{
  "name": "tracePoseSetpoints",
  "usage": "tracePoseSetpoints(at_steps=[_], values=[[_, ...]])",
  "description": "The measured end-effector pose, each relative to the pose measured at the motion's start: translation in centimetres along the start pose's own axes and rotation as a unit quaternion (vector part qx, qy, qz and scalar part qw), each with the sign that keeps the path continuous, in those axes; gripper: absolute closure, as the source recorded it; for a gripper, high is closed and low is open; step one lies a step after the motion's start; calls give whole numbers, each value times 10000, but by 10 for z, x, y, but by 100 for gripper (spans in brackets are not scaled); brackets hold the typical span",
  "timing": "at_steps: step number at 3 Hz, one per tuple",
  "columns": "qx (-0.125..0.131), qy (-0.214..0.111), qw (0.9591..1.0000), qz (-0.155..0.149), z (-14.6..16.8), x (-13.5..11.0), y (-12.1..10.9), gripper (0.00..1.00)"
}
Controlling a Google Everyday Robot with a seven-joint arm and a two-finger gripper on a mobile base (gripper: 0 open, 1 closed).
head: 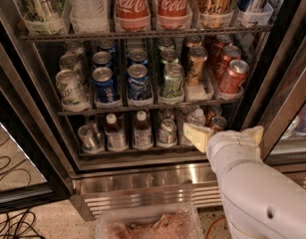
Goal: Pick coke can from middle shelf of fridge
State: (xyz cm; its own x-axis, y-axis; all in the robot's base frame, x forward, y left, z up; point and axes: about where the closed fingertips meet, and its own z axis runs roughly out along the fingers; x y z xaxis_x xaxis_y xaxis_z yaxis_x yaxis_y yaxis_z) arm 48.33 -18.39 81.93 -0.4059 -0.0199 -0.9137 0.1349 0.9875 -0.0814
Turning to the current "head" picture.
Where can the front gold brown can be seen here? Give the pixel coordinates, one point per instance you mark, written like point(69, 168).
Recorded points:
point(197, 56)

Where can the white 7up can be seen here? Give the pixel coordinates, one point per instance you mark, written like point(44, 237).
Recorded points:
point(70, 61)
point(70, 87)
point(75, 47)

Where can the brown tea bottle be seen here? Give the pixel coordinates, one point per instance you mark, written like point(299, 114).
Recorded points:
point(142, 131)
point(115, 134)

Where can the front dark blue can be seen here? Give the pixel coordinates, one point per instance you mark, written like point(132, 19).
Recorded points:
point(105, 85)

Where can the clear water bottle bottom shelf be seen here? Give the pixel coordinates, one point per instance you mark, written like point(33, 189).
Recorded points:
point(195, 116)

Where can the blue pepsi can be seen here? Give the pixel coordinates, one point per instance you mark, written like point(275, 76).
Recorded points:
point(139, 82)
point(138, 56)

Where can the right brown tea bottle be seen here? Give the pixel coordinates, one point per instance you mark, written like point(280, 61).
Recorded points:
point(142, 131)

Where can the rear dark blue can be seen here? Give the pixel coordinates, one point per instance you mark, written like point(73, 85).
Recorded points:
point(107, 45)

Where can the dark blue can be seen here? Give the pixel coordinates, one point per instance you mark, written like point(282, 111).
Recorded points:
point(102, 59)
point(105, 85)
point(107, 45)

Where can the copper can bottom shelf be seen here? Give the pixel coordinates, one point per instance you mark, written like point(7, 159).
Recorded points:
point(218, 123)

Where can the clear plastic bin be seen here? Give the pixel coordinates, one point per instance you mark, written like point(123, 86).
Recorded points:
point(164, 221)

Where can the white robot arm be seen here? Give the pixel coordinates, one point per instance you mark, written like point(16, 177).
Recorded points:
point(259, 202)

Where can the rear white 7up can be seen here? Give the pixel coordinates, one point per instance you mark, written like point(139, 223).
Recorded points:
point(75, 47)

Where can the rear green can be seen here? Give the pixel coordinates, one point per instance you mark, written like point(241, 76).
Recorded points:
point(165, 43)

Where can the rear gold brown can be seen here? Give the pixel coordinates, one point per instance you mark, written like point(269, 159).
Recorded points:
point(187, 43)

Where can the gold brown can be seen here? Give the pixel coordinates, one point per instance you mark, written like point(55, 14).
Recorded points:
point(187, 43)
point(197, 56)

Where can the left brown tea bottle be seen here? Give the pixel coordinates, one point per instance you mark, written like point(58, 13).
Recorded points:
point(115, 134)

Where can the left tall coca-cola can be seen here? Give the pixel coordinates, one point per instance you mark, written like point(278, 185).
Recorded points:
point(132, 9)

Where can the open glass fridge door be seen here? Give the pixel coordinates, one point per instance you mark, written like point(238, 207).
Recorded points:
point(27, 178)

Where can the silver green can bottom shelf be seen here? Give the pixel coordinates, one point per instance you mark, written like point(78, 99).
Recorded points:
point(167, 131)

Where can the clear water bottle shelf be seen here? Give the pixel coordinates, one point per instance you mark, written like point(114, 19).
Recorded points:
point(195, 116)
point(87, 0)

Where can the front green can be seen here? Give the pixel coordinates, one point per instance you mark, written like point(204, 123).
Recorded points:
point(171, 86)

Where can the middle green can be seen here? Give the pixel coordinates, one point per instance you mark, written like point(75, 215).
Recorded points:
point(167, 56)

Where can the tall green white can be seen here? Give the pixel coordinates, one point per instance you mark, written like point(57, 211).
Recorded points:
point(43, 10)

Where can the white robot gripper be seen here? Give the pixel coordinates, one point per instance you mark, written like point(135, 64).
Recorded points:
point(231, 145)

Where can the middle white 7up can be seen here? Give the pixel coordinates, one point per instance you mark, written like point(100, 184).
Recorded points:
point(70, 61)

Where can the stainless steel fridge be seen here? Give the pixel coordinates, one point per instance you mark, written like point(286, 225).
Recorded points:
point(30, 109)

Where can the red coke can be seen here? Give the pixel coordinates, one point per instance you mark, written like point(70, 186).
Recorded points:
point(233, 77)
point(227, 54)
point(217, 44)

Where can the rear blue pepsi can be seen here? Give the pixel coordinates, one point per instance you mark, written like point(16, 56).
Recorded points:
point(138, 56)

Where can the front white 7up can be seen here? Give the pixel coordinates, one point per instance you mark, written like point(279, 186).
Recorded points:
point(70, 87)

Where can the front blue pepsi can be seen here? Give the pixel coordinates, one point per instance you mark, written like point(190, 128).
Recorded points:
point(139, 82)

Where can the clear water bottle top shelf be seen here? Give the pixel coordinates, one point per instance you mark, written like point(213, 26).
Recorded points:
point(87, 0)

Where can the middle dark blue can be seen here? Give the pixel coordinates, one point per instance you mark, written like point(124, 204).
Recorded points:
point(102, 59)

